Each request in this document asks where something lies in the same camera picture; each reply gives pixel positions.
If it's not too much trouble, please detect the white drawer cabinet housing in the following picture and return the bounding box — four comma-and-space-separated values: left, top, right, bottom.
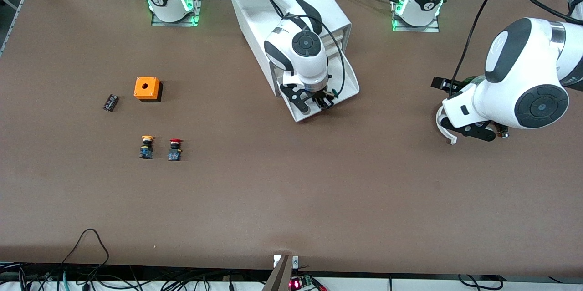
231, 0, 352, 98

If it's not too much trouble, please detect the red push button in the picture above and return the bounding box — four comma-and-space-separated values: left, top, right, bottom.
167, 138, 183, 162

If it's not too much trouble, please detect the yellow push button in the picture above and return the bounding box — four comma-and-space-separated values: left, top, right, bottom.
139, 135, 155, 160

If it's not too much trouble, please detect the white semicircular plastic clamp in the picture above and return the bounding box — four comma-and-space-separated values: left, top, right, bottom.
436, 105, 457, 145

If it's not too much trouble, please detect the circuit board with red display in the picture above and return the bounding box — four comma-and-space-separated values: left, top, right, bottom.
289, 275, 328, 291

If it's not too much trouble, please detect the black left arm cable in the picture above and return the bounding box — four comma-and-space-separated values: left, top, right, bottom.
449, 0, 583, 98

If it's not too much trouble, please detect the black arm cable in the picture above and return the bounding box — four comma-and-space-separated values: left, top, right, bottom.
255, 0, 347, 99
449, 0, 583, 98

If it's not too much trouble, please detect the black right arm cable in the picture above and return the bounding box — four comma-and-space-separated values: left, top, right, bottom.
255, 0, 347, 99

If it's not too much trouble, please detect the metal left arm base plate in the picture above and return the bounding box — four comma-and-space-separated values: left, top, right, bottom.
391, 0, 440, 33

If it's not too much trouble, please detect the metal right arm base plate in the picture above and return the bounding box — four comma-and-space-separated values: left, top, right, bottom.
150, 0, 201, 27

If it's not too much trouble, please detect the orange button enclosure box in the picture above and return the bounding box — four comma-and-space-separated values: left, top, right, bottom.
133, 77, 163, 103

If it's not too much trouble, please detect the grey angled post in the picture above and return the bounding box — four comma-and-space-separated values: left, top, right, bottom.
262, 255, 293, 291

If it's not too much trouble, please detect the thin black looped cable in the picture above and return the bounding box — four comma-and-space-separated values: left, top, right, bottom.
61, 229, 110, 278

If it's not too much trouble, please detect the tangled black cable bundle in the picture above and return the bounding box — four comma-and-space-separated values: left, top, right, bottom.
0, 261, 274, 291

